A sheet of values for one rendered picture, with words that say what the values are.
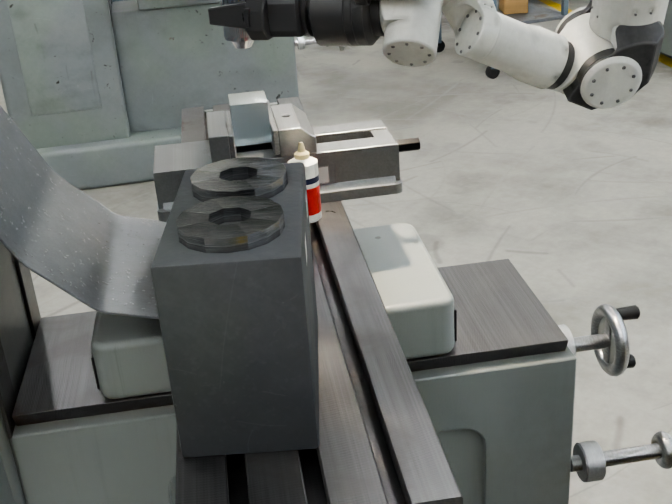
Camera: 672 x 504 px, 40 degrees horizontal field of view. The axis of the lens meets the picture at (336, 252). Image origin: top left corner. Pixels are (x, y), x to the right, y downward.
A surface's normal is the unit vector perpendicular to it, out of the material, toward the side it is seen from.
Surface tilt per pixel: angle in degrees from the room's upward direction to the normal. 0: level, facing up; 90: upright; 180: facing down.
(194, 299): 90
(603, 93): 110
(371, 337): 0
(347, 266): 0
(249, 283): 90
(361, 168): 90
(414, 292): 0
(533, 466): 90
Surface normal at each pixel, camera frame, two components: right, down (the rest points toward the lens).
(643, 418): -0.07, -0.90
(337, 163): 0.15, 0.42
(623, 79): 0.11, 0.70
